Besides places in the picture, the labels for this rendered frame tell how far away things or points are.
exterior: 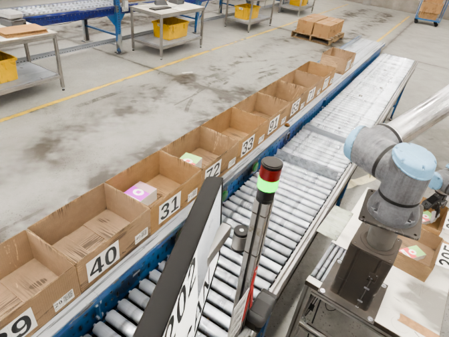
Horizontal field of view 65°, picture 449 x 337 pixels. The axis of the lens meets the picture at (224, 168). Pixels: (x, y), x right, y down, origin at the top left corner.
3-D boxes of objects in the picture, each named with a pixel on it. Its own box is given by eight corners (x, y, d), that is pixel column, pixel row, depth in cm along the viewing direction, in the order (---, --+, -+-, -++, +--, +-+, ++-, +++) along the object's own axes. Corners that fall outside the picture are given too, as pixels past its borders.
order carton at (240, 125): (236, 164, 220) (240, 141, 210) (198, 148, 231) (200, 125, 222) (264, 140, 248) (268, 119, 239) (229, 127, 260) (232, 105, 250)
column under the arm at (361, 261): (387, 286, 169) (415, 238, 151) (372, 325, 151) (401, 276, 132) (337, 259, 180) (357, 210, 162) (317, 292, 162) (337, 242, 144)
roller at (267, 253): (285, 270, 177) (287, 264, 174) (202, 225, 197) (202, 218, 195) (289, 264, 181) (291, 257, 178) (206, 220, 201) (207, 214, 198)
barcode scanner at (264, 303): (276, 309, 125) (279, 294, 118) (260, 338, 117) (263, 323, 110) (259, 299, 127) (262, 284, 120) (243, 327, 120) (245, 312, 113)
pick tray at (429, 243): (424, 283, 173) (433, 269, 168) (351, 243, 191) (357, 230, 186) (435, 251, 193) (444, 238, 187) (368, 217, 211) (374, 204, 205)
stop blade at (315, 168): (334, 182, 243) (338, 172, 238) (274, 158, 261) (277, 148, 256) (335, 182, 243) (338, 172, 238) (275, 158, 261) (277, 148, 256)
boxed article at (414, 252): (423, 259, 186) (426, 254, 184) (405, 264, 182) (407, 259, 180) (413, 249, 192) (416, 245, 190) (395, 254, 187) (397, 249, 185)
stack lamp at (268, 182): (272, 195, 82) (276, 174, 78) (253, 186, 84) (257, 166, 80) (280, 185, 85) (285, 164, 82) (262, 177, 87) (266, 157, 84)
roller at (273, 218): (304, 241, 196) (306, 234, 193) (226, 202, 216) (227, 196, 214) (307, 235, 200) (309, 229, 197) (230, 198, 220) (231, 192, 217)
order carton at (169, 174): (151, 235, 163) (150, 208, 153) (106, 209, 174) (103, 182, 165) (200, 194, 192) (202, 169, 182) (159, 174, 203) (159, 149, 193)
